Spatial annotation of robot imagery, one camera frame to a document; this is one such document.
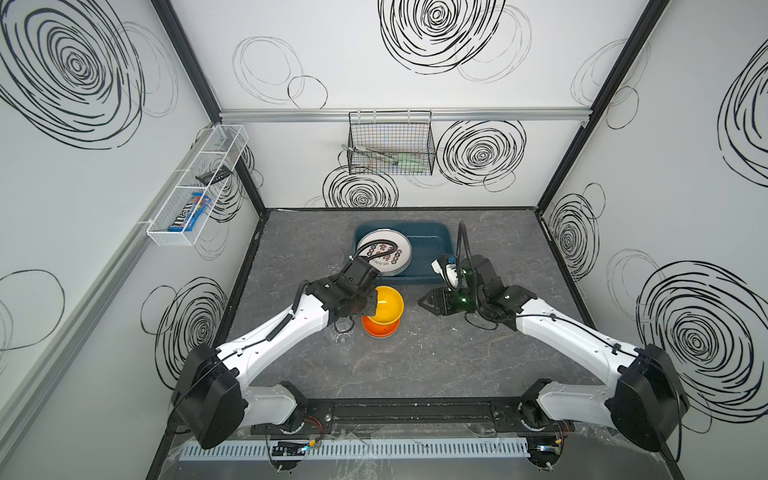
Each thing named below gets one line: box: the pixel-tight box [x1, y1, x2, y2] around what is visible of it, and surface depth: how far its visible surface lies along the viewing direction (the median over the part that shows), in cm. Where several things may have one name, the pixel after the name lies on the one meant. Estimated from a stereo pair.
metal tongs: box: [341, 144, 399, 164], surface depth 86 cm
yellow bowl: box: [367, 285, 405, 325], surface depth 84 cm
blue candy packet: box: [168, 192, 213, 232], surface depth 71 cm
